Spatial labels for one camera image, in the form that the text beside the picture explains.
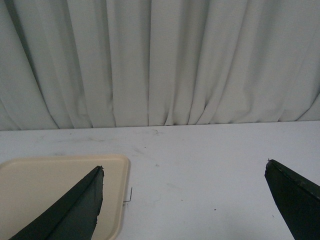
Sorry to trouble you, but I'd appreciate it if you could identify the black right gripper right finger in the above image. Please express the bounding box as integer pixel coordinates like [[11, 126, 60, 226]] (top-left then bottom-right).
[[264, 159, 320, 240]]

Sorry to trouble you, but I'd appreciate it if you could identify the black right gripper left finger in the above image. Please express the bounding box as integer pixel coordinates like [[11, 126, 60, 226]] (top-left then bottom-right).
[[11, 166, 104, 240]]

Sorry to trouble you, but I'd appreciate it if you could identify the beige plastic tray plate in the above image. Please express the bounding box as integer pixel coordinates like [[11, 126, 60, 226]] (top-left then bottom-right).
[[0, 154, 130, 240]]

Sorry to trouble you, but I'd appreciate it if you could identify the white pleated curtain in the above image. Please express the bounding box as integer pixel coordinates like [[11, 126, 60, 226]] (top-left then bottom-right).
[[0, 0, 320, 131]]

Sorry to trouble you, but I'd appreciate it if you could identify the small bent metal wire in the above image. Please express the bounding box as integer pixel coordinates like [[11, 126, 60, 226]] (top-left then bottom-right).
[[123, 187, 134, 204]]

